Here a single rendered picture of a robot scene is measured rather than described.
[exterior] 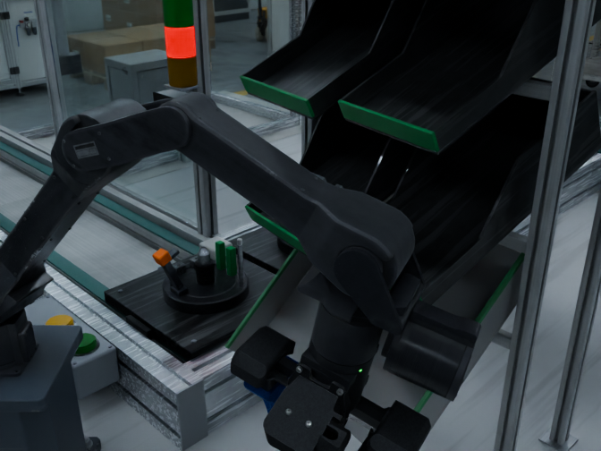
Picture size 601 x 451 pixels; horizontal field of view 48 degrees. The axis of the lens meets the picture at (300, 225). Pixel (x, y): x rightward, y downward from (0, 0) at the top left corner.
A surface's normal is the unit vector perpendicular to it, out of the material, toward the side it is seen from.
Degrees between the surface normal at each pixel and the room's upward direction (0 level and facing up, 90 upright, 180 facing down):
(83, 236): 0
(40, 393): 0
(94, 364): 90
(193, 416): 90
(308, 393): 29
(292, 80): 25
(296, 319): 45
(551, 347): 0
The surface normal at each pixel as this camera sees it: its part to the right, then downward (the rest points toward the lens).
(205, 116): 0.43, -0.72
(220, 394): 0.70, 0.30
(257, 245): 0.00, -0.90
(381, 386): -0.58, -0.47
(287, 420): -0.05, -0.58
